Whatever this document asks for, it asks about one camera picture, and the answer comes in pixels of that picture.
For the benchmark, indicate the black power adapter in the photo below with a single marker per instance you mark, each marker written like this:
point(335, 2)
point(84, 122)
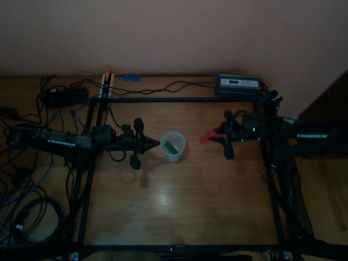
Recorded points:
point(65, 96)

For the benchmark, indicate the green wooden block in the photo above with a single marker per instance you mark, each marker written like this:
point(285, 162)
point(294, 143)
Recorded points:
point(170, 146)

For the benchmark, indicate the black aluminium frame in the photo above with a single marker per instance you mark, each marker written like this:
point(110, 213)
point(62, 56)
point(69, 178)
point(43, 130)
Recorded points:
point(130, 248)

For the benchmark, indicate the grey power supply box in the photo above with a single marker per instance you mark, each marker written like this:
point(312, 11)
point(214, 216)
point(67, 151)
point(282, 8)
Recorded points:
point(236, 87)

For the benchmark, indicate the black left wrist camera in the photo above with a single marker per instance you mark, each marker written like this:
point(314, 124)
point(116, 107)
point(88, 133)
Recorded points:
point(127, 130)

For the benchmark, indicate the red wooden block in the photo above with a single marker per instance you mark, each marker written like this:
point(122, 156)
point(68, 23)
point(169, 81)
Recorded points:
point(205, 138)

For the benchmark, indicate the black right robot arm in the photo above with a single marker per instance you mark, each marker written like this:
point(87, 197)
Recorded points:
point(310, 136)

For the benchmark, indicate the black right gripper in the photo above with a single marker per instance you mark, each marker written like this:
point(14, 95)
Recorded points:
point(229, 152)

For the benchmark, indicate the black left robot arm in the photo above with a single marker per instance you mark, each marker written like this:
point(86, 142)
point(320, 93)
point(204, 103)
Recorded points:
point(62, 140)

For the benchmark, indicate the translucent plastic cup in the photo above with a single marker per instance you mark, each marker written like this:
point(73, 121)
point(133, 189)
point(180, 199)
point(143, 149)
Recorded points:
point(174, 157)

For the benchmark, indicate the blue tape piece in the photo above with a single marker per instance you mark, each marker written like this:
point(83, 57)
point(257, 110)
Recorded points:
point(136, 79)
point(126, 78)

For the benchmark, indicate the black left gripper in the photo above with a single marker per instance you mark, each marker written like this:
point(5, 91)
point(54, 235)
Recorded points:
point(136, 163)

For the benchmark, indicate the brown wooden cabinet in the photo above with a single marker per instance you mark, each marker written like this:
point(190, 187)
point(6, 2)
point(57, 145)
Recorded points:
point(331, 100)

